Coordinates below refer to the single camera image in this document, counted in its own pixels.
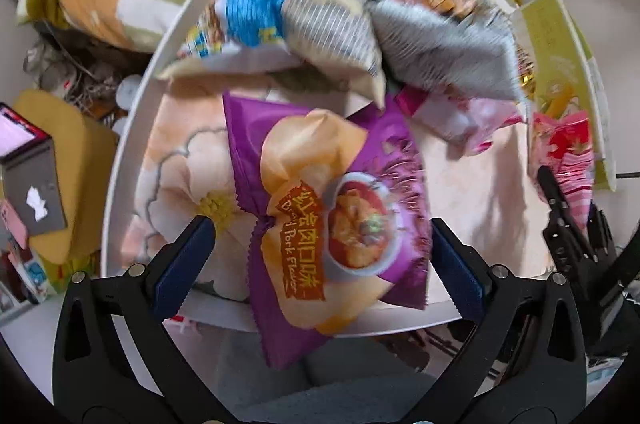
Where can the yellow-green cardboard box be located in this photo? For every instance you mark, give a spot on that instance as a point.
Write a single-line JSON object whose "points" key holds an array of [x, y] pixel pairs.
{"points": [[550, 34]]}

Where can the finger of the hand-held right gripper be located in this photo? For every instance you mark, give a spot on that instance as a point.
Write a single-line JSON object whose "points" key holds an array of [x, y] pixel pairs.
{"points": [[557, 209], [600, 229]]}

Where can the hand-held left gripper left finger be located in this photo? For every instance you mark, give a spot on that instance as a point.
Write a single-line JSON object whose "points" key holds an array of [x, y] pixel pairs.
{"points": [[182, 269]]}

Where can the gold snack packet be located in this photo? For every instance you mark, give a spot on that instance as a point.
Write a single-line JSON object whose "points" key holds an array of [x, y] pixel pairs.
{"points": [[527, 79]]}

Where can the pink snack packet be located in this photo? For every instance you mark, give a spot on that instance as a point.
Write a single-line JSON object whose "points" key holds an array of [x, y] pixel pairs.
{"points": [[460, 119]]}

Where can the tablet with pink screen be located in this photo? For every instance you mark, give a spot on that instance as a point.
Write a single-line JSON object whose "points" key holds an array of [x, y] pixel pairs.
{"points": [[17, 129]]}

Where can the blue white snack packet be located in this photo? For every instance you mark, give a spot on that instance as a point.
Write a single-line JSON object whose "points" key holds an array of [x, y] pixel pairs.
{"points": [[260, 4]]}

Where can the floral tablecloth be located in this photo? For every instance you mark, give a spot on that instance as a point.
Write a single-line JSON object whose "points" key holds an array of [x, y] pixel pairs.
{"points": [[190, 164]]}

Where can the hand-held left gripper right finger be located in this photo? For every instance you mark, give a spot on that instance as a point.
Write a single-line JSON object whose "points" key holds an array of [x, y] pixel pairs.
{"points": [[457, 276]]}

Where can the purple snack packet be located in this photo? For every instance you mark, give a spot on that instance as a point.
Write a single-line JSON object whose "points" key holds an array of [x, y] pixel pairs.
{"points": [[390, 139]]}

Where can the red pink strawberry packet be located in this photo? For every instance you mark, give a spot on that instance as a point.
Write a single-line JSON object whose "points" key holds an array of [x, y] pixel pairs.
{"points": [[565, 149]]}

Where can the yellow cushion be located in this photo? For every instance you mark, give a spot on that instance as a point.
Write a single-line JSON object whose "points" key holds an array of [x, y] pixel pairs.
{"points": [[85, 144]]}

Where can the grey snack packet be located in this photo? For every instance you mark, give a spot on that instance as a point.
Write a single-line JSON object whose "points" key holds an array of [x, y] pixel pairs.
{"points": [[450, 44]]}

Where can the grey laptop device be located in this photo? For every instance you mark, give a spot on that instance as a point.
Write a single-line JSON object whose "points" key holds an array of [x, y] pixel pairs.
{"points": [[35, 189]]}

